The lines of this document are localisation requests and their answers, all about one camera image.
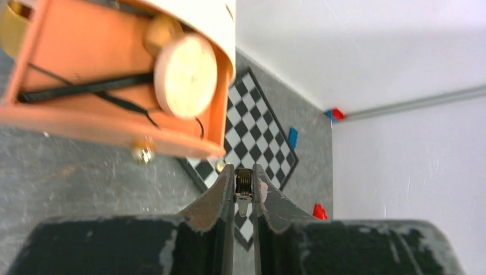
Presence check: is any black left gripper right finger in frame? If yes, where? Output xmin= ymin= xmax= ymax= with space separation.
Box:
xmin=252 ymin=164 xmax=315 ymax=274

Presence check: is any black fan brush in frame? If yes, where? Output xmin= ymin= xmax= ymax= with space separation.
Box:
xmin=17 ymin=72 xmax=154 ymax=103

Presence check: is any small chess pawn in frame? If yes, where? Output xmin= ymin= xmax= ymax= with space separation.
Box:
xmin=215 ymin=161 xmax=226 ymax=173

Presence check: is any red letter D toy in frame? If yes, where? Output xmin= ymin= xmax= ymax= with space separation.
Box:
xmin=312 ymin=203 xmax=328 ymax=221

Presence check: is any blue lego brick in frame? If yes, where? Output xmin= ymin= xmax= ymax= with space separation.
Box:
xmin=288 ymin=127 xmax=299 ymax=150

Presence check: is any beige makeup sponge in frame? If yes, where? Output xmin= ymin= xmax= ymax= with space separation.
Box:
xmin=144 ymin=14 xmax=184 ymax=57

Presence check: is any round pink compact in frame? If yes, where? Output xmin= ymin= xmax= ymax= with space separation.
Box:
xmin=154 ymin=33 xmax=218 ymax=119

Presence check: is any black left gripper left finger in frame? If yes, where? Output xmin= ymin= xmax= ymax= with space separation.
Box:
xmin=178 ymin=164 xmax=235 ymax=274

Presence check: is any black grey chessboard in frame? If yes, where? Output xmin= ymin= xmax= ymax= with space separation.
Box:
xmin=177 ymin=68 xmax=299 ymax=251

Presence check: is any red blue bricks corner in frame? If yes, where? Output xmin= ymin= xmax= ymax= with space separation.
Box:
xmin=324 ymin=108 xmax=346 ymax=123

